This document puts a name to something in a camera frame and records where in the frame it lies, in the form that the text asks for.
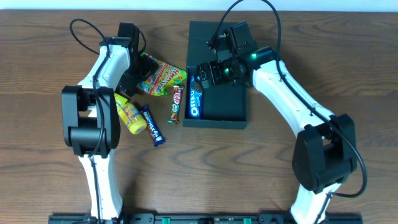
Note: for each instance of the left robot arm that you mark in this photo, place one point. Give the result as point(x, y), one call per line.
point(91, 124)

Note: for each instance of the KitKat Milo bar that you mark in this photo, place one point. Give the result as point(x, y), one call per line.
point(177, 97)

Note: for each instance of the Dairy Milk chocolate bar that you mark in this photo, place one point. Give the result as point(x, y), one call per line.
point(152, 126)

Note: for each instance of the blue Oreo pack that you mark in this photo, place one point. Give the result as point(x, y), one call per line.
point(195, 99)

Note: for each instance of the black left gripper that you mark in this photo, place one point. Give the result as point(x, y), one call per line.
point(144, 66)

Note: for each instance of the green yellow snack box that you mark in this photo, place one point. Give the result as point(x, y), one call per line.
point(120, 101)

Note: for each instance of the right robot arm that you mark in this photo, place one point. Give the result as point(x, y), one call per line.
point(325, 151)

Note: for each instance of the black gift box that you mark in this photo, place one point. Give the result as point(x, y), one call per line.
point(224, 106)

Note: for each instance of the yellow Mentos bottle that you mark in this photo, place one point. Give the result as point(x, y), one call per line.
point(131, 117)

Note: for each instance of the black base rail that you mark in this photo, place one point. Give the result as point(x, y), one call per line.
point(148, 218)

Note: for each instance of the colourful gummy candy bag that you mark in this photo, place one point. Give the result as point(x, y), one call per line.
point(166, 75)

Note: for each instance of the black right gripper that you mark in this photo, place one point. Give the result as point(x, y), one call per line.
point(210, 74)

